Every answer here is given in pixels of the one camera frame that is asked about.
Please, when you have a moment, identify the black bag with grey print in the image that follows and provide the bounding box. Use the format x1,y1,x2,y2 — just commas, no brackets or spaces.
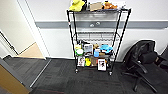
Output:
84,0,91,11

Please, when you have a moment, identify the yellow plush toy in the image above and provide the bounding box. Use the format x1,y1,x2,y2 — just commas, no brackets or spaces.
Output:
68,0,87,12

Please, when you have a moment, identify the black wire shelf rack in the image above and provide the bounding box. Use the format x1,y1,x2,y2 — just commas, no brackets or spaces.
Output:
66,7,132,76

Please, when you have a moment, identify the flat white box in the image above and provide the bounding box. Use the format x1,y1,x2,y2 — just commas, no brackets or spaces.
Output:
115,1,128,9

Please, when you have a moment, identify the orange plush toy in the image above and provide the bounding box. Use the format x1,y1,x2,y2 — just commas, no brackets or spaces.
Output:
103,0,119,10

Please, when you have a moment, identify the small yellow toy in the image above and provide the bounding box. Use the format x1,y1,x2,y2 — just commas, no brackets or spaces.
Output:
84,57,92,67

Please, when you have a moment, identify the green and white bowl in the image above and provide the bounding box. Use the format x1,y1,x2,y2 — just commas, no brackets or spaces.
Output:
75,48,84,57

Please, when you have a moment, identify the small blue box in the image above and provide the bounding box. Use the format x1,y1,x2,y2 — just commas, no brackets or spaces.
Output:
93,49,100,58

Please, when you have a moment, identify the black office chair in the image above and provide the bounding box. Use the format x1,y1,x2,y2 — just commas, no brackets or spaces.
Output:
121,39,168,94

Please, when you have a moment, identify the yellow wooden panel grey edge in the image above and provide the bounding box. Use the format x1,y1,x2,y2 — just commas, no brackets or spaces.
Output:
0,57,33,94

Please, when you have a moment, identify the white door frame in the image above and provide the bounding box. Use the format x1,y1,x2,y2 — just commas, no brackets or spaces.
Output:
16,0,51,60

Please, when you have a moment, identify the tan plush toy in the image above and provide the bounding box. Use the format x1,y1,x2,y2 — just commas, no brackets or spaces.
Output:
92,43,100,50

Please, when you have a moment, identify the yellow packet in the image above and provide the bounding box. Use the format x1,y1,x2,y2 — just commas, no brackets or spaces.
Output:
74,43,82,50

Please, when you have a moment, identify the black and white picture box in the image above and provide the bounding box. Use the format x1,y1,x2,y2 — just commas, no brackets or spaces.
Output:
84,43,93,56

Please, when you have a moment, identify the white box with dark picture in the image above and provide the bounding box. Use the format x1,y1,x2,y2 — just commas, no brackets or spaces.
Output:
77,55,86,68

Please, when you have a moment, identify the grey wall rail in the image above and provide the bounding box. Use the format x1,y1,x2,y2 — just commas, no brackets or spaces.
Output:
34,20,168,30

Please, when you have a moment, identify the light blue plush toy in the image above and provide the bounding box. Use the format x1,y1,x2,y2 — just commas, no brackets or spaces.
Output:
99,44,114,54

